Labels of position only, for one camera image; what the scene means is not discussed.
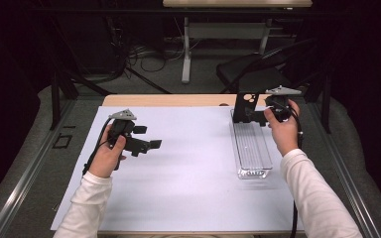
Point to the wooden table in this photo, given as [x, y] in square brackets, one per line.
[178, 100]

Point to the black metal stand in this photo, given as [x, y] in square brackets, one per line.
[55, 99]
[325, 105]

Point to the clear plastic packaging tray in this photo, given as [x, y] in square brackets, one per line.
[253, 148]

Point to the white table mat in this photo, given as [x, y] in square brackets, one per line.
[191, 185]

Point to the person's right hand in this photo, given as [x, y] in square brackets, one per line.
[286, 135]

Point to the white-legged wooden desk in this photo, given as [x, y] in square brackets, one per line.
[225, 29]

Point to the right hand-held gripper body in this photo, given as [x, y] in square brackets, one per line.
[281, 105]

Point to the person's left hand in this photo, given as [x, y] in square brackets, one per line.
[107, 162]

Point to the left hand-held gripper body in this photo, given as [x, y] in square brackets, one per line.
[122, 127]

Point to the metal floor rail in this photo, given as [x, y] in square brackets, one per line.
[23, 185]
[354, 198]

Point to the black folding chair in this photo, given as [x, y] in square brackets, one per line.
[254, 74]

